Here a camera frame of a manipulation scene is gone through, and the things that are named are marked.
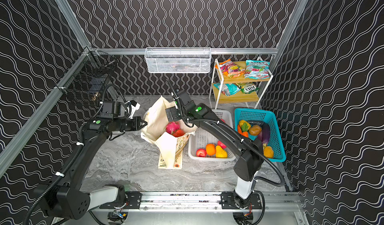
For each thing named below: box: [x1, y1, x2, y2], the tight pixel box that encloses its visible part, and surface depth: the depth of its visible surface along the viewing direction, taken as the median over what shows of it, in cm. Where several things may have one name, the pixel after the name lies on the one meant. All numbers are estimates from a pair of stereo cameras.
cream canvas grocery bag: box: [140, 95, 198, 170], surface depth 82 cm
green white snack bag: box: [236, 82, 259, 94], surface depth 102 cm
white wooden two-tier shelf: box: [208, 58, 274, 110], surface depth 88 cm
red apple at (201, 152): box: [196, 148, 207, 158], surface depth 87 cm
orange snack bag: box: [215, 59, 246, 79], surface depth 87 cm
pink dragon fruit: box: [165, 121, 180, 135], surface depth 95 cm
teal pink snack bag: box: [244, 60, 270, 80], surface depth 85 cm
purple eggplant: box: [257, 123, 271, 148], surface depth 97 cm
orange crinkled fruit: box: [206, 143, 216, 156], surface depth 88 cm
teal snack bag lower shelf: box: [213, 83, 241, 97], surface depth 102 cm
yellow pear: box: [215, 145, 228, 159], surface depth 87 cm
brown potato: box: [248, 124, 262, 136], surface depth 99 cm
